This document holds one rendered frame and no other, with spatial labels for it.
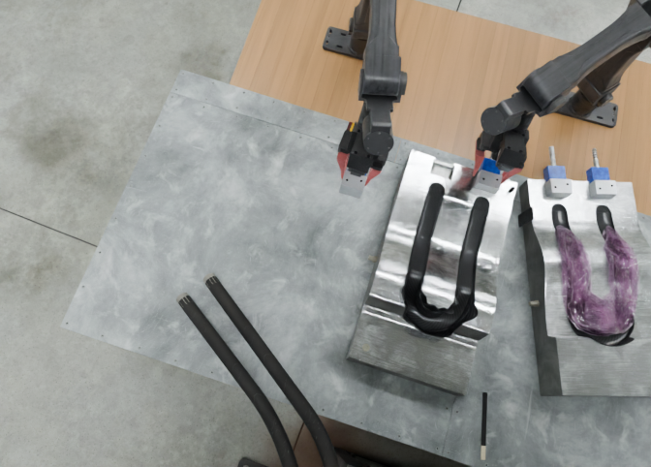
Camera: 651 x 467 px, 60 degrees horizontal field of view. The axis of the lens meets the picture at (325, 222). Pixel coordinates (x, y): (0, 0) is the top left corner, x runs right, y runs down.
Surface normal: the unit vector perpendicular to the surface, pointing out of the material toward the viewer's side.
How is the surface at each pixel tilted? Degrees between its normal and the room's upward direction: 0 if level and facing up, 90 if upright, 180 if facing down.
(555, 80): 26
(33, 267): 0
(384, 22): 14
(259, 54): 0
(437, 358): 0
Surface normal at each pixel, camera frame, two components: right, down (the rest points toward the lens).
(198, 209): 0.06, -0.31
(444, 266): 0.19, -0.69
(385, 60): 0.04, -0.07
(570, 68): -0.32, -0.07
